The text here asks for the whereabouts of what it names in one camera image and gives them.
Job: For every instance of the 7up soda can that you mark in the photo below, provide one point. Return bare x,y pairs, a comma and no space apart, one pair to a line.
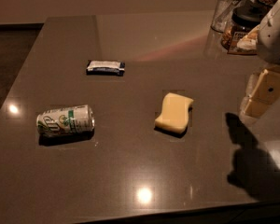
65,121

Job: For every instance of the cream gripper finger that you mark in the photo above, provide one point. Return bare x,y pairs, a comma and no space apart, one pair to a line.
267,89
251,108

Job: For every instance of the clear glass cup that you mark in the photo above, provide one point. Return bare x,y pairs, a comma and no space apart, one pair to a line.
222,13

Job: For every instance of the yellow sponge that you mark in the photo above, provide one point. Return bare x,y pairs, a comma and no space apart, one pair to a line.
174,116

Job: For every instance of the black-lidded snack jar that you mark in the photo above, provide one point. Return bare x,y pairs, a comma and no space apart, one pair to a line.
236,38

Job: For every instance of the blue white snack packet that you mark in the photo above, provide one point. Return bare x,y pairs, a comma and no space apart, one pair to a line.
105,67

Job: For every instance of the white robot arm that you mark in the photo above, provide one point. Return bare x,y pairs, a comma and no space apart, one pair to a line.
267,44

